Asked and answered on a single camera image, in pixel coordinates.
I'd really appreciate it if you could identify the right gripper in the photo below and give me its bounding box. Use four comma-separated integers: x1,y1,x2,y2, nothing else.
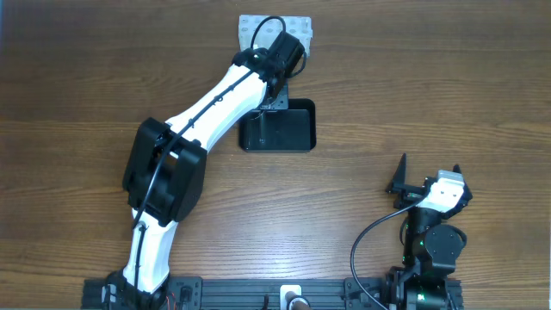
386,153,462,211

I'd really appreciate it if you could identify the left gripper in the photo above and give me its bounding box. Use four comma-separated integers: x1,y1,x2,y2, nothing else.
261,84,289,111

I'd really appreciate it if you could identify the black tray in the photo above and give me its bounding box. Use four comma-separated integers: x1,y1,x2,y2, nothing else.
238,97,318,154

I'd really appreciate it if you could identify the black cable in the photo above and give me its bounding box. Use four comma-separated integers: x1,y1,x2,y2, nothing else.
131,15,307,232
350,193,431,310

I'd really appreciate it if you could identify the mounting rail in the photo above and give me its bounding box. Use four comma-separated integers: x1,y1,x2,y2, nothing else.
81,276,465,310

